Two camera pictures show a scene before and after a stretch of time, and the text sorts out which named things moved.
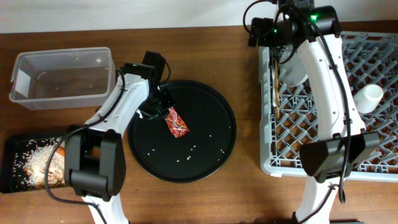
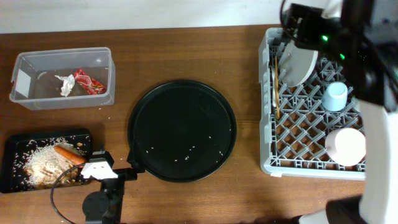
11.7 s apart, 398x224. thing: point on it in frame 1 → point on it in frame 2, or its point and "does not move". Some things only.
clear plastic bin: [53, 79] does not move
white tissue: [140, 115] → [68, 83]
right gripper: [266, 25] → [314, 24]
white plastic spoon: [273, 71] does not move
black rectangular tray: [16, 150] does not move
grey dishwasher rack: [288, 116] does not move
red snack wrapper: [176, 124] → [89, 83]
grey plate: [292, 73] does not move
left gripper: [148, 114] → [134, 159]
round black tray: [210, 119] does not move
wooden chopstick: [277, 84] does not move
